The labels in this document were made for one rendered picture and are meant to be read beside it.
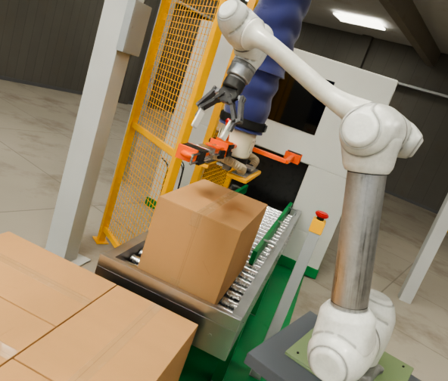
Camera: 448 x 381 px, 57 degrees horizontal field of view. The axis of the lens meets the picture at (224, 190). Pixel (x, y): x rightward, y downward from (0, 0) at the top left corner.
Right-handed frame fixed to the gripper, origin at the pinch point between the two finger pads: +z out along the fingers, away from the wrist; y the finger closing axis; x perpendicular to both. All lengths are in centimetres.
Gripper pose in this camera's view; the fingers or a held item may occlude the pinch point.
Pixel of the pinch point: (209, 130)
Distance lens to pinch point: 147.1
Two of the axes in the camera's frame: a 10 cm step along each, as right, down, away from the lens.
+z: -4.7, 8.8, -0.3
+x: -4.4, -2.7, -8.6
